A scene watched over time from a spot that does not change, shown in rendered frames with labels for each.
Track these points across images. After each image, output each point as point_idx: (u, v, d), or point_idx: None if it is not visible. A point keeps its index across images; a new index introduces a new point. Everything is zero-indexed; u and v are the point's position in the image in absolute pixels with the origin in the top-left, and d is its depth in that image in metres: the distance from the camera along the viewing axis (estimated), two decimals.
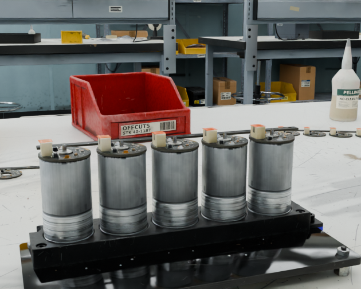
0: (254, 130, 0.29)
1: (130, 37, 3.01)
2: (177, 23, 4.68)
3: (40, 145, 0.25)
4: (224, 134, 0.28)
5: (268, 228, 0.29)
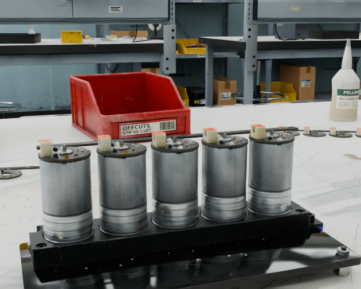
0: (254, 130, 0.29)
1: (130, 37, 3.01)
2: (177, 23, 4.68)
3: (40, 145, 0.25)
4: (224, 134, 0.28)
5: (268, 228, 0.29)
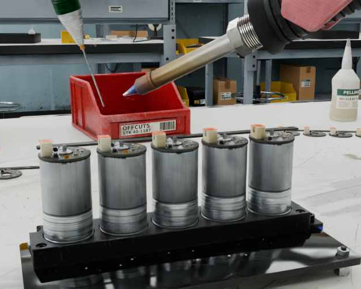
0: (254, 130, 0.29)
1: (130, 37, 3.01)
2: (177, 23, 4.68)
3: (40, 145, 0.25)
4: (224, 134, 0.28)
5: (268, 228, 0.29)
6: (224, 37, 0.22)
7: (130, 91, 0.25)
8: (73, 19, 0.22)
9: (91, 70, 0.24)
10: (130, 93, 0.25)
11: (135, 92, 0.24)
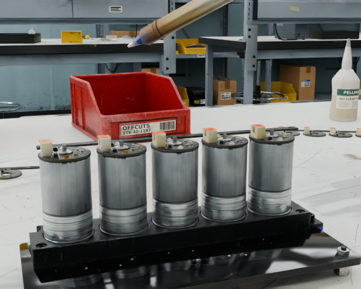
0: (254, 130, 0.29)
1: (130, 37, 3.01)
2: None
3: (40, 145, 0.25)
4: (224, 134, 0.28)
5: (268, 228, 0.29)
6: None
7: (134, 41, 0.24)
8: None
9: None
10: (135, 43, 0.24)
11: (140, 42, 0.24)
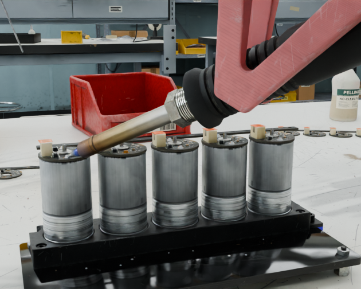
0: (254, 130, 0.29)
1: (130, 37, 3.01)
2: (177, 23, 4.68)
3: (40, 145, 0.25)
4: (224, 134, 0.28)
5: (268, 228, 0.29)
6: (163, 108, 0.22)
7: (73, 153, 0.24)
8: None
9: (7, 12, 0.22)
10: (74, 155, 0.24)
11: (78, 155, 0.24)
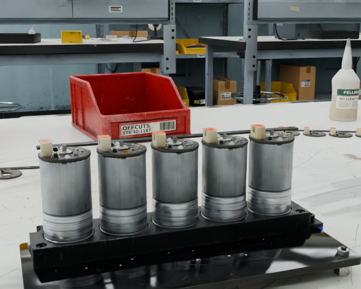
0: (254, 130, 0.29)
1: (130, 37, 3.01)
2: (177, 23, 4.68)
3: (40, 145, 0.25)
4: (224, 134, 0.28)
5: (268, 228, 0.29)
6: None
7: None
8: None
9: None
10: None
11: None
